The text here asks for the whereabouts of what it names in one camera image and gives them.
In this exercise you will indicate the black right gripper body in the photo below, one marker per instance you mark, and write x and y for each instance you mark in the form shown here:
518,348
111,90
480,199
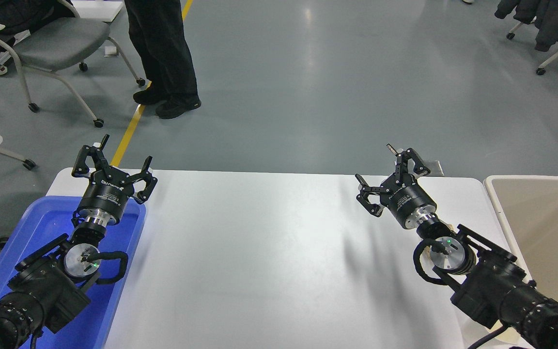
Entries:
407,201

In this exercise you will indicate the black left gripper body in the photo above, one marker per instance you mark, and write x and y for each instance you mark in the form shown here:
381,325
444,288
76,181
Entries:
107,194

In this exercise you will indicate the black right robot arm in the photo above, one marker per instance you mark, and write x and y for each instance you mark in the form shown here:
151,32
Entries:
492,286

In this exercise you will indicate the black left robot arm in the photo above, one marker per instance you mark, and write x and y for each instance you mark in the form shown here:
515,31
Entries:
41,291

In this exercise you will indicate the metal floor plate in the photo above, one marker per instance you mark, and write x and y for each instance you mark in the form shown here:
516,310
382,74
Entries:
436,168

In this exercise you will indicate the blue plastic tray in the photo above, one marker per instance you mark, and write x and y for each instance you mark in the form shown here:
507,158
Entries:
41,228

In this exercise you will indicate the grey office chair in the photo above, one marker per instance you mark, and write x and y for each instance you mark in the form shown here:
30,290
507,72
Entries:
61,41

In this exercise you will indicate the person in black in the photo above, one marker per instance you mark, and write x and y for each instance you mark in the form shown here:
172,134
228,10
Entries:
162,48

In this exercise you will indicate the large pale bin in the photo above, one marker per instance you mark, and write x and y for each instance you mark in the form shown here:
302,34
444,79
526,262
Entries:
540,218

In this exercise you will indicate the white board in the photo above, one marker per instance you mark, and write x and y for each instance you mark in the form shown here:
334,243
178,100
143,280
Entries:
95,9

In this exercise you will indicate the black bag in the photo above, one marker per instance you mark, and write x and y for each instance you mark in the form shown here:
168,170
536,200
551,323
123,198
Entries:
7,12

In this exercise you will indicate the dark hanging coat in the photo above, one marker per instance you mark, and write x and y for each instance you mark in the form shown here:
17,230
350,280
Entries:
555,19

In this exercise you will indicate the white wheeled chair frame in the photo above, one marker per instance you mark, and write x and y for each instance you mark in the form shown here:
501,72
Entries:
552,58

